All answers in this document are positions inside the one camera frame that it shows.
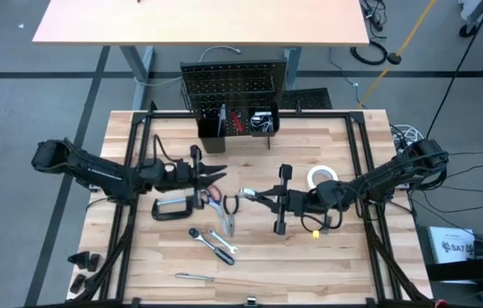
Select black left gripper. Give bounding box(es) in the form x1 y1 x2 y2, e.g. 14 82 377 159
162 144 229 211

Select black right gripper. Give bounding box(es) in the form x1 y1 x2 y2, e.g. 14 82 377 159
249 163 319 236

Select red handled scissors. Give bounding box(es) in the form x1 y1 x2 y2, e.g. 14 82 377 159
199 184 230 237

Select needle nose pliers black handles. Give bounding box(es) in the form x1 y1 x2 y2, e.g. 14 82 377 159
222 194 242 238

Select red handled screwdriver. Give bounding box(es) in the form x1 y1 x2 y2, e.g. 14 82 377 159
230 110 244 133

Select chrome combination wrench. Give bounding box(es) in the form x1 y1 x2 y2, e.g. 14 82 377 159
207 228 239 255

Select chrome wire loop hook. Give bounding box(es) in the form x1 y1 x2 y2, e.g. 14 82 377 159
250 117 275 133

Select ratchet wrench black handle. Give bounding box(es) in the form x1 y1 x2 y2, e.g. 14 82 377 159
188 227 236 267

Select black metal peg board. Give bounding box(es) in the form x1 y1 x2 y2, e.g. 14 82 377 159
179 58 289 155

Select tall black peg board bin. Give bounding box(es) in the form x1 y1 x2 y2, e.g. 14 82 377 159
197 106 228 155

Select small black peg board bin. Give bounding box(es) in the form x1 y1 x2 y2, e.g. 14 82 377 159
247 104 281 139

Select black C clamp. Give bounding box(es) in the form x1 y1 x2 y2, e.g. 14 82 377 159
151 196 200 222

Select white masking tape roll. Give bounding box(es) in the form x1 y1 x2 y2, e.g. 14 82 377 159
306 164 340 192

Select silver pen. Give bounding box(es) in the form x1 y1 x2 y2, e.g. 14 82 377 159
174 272 216 283

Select black perforated metal panel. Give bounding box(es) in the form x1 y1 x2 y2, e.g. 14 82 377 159
282 86 333 112

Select white power strip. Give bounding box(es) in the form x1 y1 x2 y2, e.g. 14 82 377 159
390 123 426 151

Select light wooden desk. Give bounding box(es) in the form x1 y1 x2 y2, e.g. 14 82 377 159
31 0 372 111

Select black printed plastic part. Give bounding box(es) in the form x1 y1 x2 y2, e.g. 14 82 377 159
66 251 102 273
69 273 88 295

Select white printed box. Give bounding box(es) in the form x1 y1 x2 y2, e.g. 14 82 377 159
427 225 478 265

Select black shelf unit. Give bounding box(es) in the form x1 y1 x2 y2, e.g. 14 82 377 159
414 224 483 308

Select black wire basket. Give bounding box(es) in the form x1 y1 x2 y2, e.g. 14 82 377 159
180 72 280 113

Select white cable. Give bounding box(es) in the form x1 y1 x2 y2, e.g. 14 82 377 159
133 44 243 88

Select coiled black cable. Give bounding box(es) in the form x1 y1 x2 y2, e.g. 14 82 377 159
349 39 390 67

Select yellow strap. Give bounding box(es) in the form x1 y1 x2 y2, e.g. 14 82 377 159
355 0 439 110

